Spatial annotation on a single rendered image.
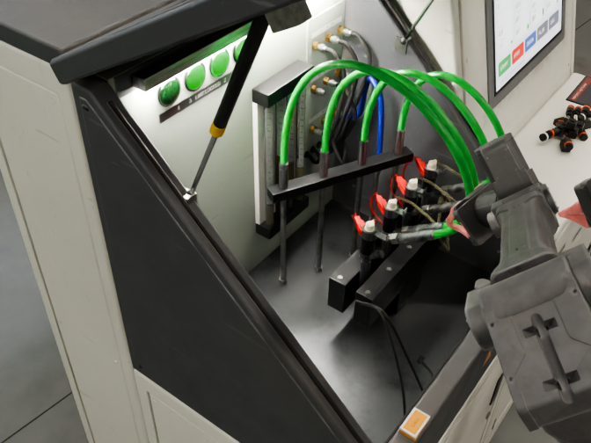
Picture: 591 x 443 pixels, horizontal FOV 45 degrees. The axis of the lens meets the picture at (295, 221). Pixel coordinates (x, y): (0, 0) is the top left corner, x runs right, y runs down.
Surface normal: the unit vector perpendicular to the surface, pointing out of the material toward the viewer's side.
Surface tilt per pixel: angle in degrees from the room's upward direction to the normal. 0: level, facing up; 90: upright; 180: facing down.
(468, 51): 76
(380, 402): 0
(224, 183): 90
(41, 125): 90
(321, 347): 0
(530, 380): 38
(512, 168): 60
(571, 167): 0
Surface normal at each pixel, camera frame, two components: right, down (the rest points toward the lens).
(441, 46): -0.60, 0.52
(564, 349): -0.54, -0.50
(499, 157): -0.32, 0.15
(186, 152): 0.80, 0.40
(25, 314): 0.02, -0.75
